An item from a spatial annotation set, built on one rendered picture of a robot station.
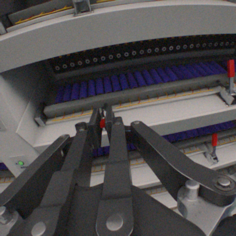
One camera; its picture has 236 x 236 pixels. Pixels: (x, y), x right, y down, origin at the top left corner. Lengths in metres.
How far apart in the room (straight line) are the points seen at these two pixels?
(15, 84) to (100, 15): 0.20
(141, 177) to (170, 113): 0.20
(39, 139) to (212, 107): 0.37
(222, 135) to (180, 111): 0.24
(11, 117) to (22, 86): 0.07
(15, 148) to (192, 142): 0.45
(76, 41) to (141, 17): 0.10
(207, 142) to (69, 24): 0.45
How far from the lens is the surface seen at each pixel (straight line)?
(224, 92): 0.35
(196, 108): 0.31
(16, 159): 0.35
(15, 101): 0.29
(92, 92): 0.32
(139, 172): 0.40
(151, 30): 0.23
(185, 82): 0.33
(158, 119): 0.27
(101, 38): 0.22
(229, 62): 0.34
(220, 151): 0.50
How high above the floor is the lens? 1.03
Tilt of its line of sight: 30 degrees down
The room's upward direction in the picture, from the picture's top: 10 degrees counter-clockwise
